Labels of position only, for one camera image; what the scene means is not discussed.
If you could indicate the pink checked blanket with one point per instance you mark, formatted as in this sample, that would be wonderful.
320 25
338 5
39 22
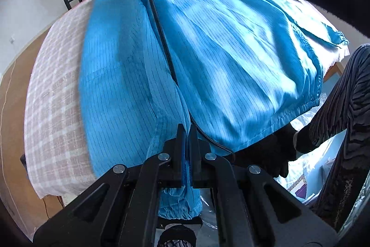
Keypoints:
57 119

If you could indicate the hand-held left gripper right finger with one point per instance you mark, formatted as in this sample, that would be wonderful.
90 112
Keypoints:
196 166

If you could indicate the person's striped trouser leg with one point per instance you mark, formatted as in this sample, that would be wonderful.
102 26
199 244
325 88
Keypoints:
347 108

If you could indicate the blue pinstriped work coat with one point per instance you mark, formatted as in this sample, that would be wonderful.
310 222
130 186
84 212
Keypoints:
231 61

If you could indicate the clear plastic bag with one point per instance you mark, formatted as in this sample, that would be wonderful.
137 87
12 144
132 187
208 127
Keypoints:
312 174

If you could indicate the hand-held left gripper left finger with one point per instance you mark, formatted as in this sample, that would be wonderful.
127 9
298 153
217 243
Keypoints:
181 154

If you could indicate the black shoe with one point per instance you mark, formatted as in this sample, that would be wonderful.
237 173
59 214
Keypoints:
176 237

